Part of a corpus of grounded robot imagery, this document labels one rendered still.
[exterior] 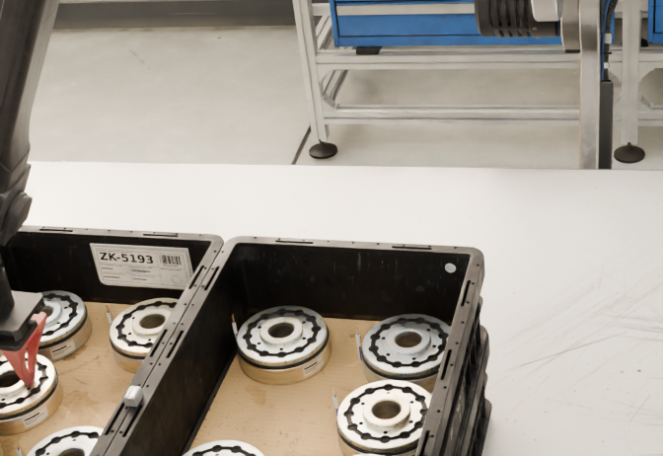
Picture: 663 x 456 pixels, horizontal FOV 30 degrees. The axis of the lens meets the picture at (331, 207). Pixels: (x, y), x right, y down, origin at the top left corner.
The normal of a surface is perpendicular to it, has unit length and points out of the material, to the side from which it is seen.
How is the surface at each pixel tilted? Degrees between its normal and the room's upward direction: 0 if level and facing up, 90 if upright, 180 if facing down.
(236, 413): 0
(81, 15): 90
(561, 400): 0
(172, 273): 90
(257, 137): 0
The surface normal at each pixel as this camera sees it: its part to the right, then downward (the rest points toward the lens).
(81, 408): -0.11, -0.84
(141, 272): -0.25, 0.54
